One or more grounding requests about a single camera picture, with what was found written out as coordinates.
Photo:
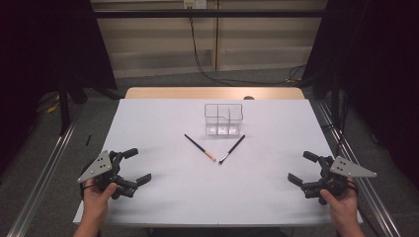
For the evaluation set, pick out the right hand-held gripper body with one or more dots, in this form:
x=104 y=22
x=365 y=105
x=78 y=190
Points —
x=346 y=169

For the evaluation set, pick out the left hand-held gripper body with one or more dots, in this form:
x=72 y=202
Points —
x=99 y=166

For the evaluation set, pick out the black brush with orange ferrule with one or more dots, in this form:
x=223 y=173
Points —
x=199 y=147

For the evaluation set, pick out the black brush with silver ferrule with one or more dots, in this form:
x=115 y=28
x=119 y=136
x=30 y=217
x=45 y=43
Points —
x=233 y=148

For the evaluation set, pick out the clear plastic organizer box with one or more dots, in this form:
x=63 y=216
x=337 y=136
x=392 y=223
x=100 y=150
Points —
x=217 y=129

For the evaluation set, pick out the person's left hand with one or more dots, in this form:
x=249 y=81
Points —
x=97 y=202

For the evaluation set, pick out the person's right hand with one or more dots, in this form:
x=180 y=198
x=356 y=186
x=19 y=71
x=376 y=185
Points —
x=344 y=205

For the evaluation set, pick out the white table board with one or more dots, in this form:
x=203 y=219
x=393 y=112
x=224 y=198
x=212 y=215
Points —
x=197 y=197

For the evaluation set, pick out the wooden table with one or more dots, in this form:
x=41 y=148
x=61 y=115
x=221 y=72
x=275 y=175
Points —
x=197 y=93

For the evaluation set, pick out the black curtain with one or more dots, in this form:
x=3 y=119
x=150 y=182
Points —
x=378 y=65
x=39 y=49

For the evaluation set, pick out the black horizontal bar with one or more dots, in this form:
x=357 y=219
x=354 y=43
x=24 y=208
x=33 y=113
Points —
x=164 y=13

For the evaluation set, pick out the aluminium rail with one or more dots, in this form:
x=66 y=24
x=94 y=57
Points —
x=42 y=184
x=372 y=197

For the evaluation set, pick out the black stand post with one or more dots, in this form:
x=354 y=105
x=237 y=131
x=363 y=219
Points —
x=335 y=98
x=64 y=108

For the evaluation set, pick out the white wall socket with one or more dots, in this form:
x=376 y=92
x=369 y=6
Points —
x=195 y=3

